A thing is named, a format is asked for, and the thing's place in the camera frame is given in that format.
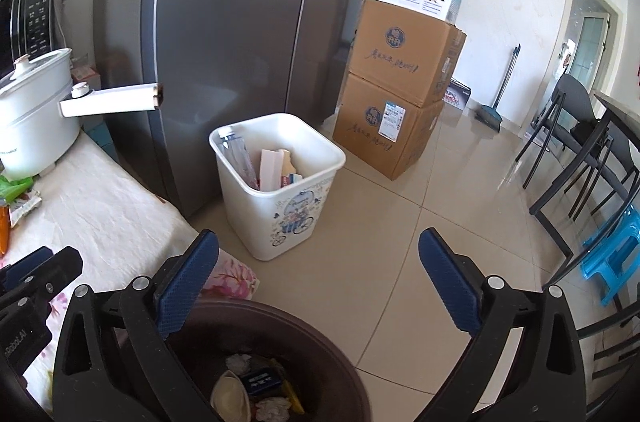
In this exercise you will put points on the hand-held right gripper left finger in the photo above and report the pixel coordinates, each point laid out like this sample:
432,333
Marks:
185,284

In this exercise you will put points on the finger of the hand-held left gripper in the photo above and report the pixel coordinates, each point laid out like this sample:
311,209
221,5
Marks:
62,269
25,263

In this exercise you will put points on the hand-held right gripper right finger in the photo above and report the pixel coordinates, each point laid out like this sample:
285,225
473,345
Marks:
450,284

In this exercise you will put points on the orange snack packet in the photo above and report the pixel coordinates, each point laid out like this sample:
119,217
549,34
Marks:
3,229

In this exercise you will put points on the green foil snack packet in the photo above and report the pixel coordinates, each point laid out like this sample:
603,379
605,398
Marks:
15,188

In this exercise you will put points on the red paper noodle cup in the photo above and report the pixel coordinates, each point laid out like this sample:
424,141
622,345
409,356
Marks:
227,399

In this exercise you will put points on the blue cardboard box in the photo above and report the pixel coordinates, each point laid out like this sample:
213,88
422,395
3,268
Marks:
262,382

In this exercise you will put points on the dark brown round bin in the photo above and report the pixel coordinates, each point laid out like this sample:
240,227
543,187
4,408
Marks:
340,377

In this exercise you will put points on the yellow snack packet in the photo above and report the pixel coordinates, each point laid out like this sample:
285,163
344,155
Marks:
292,394

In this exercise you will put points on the white printed trash bin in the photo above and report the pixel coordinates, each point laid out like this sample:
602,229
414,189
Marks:
285,217

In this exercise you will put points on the white green snack packet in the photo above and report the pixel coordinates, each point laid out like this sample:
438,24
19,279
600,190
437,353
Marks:
25,208

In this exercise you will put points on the large-flower tablecloth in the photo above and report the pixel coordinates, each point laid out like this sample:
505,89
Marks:
100,222

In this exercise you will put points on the teal container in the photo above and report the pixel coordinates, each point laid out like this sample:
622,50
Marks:
102,142

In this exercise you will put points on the clear plastic bottle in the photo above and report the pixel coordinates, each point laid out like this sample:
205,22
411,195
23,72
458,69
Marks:
240,157

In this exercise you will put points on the white electric cooking pot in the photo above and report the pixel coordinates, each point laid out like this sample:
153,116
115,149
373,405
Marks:
35,122

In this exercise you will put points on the white paper carton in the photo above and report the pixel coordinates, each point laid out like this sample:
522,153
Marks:
277,169

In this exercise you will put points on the blue plastic stool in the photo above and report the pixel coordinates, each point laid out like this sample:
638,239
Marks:
612,252

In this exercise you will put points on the brown cardboard box with label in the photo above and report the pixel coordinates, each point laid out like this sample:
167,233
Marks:
385,132

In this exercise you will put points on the broom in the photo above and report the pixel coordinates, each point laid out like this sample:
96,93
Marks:
487,117

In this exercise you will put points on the small white printed box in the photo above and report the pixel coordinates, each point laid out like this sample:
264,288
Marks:
459,92

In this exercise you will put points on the pink box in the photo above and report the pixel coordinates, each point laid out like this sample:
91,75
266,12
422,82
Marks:
85,77

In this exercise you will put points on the black metal chair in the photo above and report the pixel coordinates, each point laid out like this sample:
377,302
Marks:
620,117

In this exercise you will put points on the black microwave oven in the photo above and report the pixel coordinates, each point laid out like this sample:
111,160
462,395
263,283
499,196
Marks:
25,22

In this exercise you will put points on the grey refrigerator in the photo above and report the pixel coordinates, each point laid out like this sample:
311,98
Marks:
225,27

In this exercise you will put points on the glass door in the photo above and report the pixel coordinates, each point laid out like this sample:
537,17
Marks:
592,47

